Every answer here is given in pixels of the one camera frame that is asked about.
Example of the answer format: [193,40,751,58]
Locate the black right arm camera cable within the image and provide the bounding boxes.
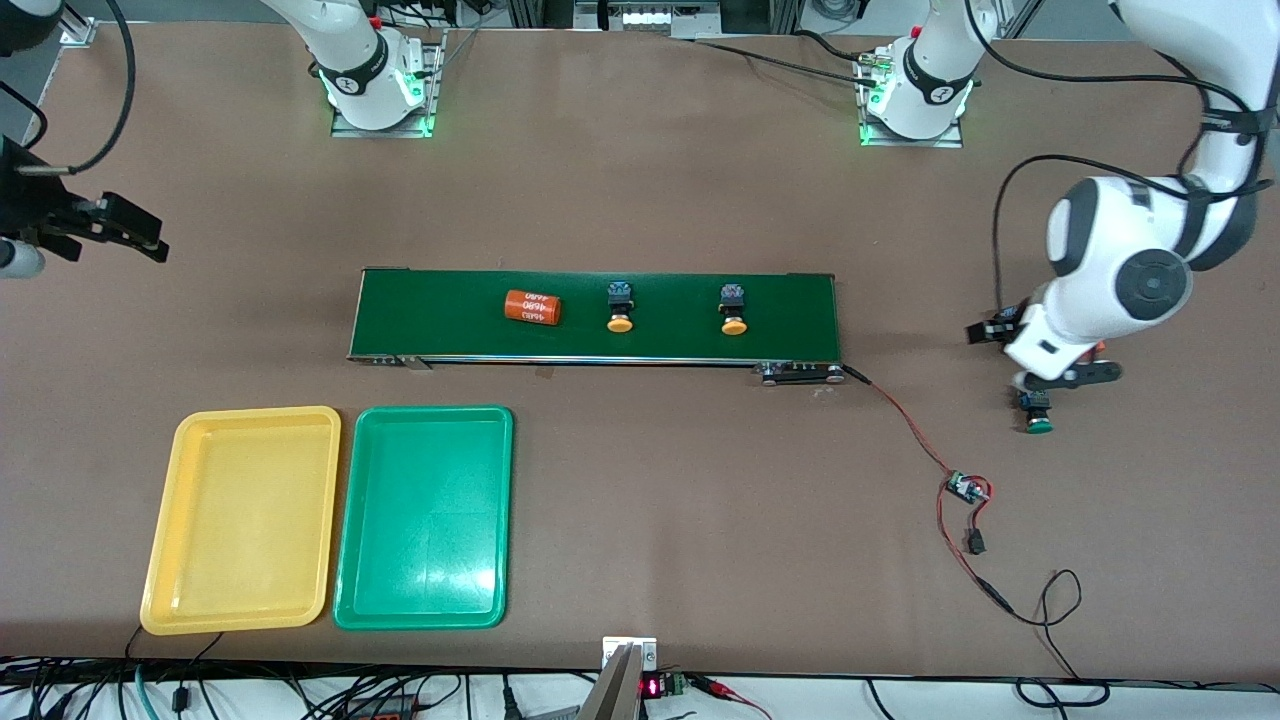
[0,0,137,179]

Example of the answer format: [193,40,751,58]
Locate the red clip lead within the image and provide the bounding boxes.
[690,675,776,720]

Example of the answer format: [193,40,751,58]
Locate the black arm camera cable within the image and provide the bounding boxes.
[0,0,137,179]
[965,0,1280,321]

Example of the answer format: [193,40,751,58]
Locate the thin black looped cable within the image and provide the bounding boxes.
[1005,568,1111,691]

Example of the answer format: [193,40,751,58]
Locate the yellow plastic tray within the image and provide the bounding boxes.
[139,405,343,637]

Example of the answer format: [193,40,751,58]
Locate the grey power strip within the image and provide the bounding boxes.
[573,0,723,37]

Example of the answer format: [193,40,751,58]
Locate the aluminium frame profile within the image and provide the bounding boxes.
[58,0,101,47]

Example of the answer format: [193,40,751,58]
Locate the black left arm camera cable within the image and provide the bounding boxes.
[965,0,1280,321]

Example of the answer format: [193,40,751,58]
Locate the black cable to arm base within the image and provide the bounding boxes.
[690,36,886,86]

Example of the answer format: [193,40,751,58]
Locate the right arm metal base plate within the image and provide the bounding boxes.
[330,30,447,140]

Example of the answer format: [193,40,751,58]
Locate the green plastic tray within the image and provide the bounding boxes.
[331,404,515,632]

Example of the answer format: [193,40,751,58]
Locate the silver camera mount bracket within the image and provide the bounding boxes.
[601,636,659,720]

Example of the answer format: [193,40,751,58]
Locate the green conveyor belt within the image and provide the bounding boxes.
[347,267,846,387]

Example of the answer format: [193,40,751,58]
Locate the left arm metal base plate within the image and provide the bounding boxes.
[857,50,966,150]

